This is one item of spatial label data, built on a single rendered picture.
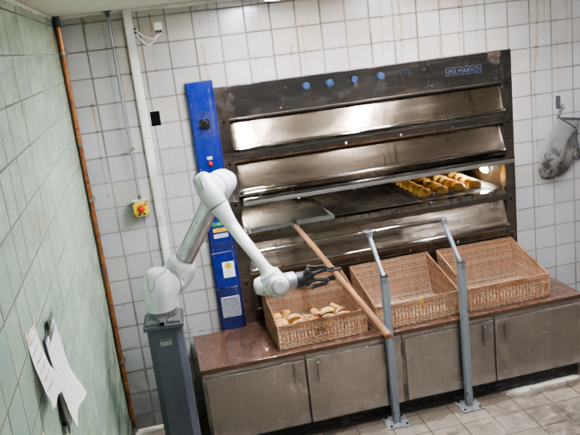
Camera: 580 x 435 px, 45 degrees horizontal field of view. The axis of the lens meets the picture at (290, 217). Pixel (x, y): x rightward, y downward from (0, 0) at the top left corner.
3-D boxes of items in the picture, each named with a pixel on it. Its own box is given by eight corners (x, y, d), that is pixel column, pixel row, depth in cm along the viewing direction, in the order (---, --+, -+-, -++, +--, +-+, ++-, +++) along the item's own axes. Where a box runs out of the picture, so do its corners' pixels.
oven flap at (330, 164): (240, 194, 438) (234, 162, 440) (504, 151, 471) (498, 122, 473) (240, 192, 434) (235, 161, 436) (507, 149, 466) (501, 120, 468)
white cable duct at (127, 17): (183, 377, 458) (121, 9, 400) (191, 375, 459) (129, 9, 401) (183, 378, 456) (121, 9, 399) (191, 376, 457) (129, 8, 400)
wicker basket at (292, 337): (262, 322, 459) (256, 282, 452) (344, 305, 470) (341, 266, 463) (278, 352, 413) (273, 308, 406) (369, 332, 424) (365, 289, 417)
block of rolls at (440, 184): (389, 182, 539) (388, 175, 538) (447, 173, 548) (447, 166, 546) (420, 198, 481) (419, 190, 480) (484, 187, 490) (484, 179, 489)
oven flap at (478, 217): (250, 272, 451) (245, 242, 453) (507, 226, 484) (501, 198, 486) (251, 272, 447) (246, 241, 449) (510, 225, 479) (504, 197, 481)
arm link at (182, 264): (149, 287, 380) (167, 274, 401) (174, 304, 379) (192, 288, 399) (205, 167, 351) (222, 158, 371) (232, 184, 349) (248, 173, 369)
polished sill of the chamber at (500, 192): (243, 237, 452) (242, 231, 451) (501, 193, 485) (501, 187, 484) (245, 240, 446) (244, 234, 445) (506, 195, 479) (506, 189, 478)
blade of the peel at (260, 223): (334, 218, 457) (334, 214, 456) (251, 232, 447) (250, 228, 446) (320, 205, 491) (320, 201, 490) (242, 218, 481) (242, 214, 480)
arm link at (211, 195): (223, 200, 340) (234, 193, 352) (202, 169, 338) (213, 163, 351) (204, 214, 345) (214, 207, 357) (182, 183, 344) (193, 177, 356)
